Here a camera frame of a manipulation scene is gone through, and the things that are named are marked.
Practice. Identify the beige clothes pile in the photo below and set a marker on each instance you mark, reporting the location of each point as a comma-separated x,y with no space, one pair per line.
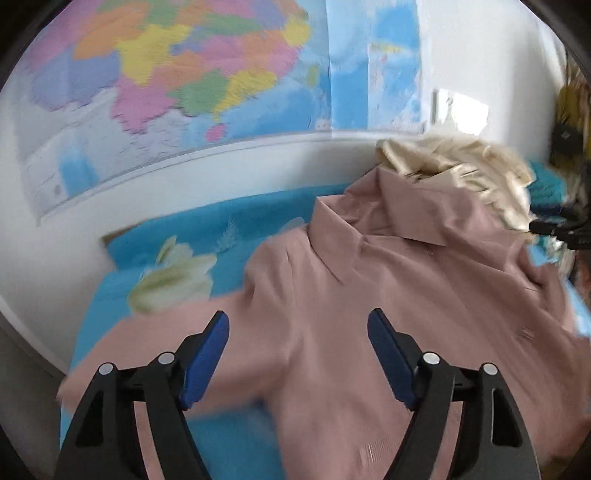
461,166

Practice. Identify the blue wall map poster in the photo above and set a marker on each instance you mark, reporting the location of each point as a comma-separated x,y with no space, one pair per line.
376,69

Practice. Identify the yellow and black clothing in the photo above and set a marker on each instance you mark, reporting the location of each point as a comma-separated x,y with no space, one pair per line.
572,101

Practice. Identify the white wall plate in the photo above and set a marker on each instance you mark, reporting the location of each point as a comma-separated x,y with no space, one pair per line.
459,110

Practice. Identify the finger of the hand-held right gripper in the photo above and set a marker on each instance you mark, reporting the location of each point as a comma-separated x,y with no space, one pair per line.
561,229

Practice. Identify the blue floral bed sheet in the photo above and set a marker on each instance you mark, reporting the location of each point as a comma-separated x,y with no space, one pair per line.
194,258

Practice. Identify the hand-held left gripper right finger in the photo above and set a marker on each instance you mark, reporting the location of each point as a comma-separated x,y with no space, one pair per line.
387,355

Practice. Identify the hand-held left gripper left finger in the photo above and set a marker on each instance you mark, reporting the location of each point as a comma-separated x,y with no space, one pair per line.
208,355

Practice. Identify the pink collared shirt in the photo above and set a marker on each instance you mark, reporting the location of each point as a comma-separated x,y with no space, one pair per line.
369,286

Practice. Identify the colourful wall map poster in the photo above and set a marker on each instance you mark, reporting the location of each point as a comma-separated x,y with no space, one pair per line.
152,92

